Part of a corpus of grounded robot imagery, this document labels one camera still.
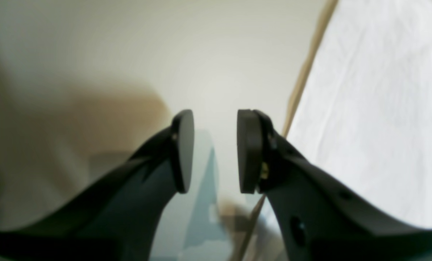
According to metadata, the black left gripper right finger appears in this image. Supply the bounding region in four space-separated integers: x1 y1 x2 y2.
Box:
237 109 432 261

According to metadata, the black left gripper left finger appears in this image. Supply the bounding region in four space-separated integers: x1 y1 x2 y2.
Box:
0 109 195 261

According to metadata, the white T-shirt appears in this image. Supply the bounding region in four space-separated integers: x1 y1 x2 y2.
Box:
246 0 432 261

